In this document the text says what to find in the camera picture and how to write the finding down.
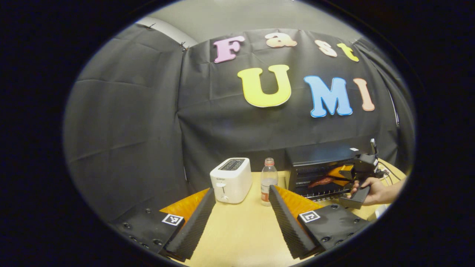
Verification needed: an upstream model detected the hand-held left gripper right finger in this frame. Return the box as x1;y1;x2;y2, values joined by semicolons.
268;185;370;260

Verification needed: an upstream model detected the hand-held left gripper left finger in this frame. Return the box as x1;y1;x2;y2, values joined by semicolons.
111;187;216;261

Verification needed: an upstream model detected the red-brown meat piece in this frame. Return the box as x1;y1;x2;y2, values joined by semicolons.
308;177;337;188

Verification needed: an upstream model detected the black electric oven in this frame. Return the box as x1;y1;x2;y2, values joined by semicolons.
285;145;373;202

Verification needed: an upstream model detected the clear plastic bottle red label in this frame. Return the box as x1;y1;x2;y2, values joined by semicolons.
261;158;279;207

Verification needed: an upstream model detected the white toaster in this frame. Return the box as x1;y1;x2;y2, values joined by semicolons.
210;158;253;204

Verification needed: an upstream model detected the black backdrop cloth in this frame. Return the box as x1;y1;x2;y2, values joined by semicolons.
64;24;415;223

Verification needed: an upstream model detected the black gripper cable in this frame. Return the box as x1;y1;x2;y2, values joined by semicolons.
377;161;402;187

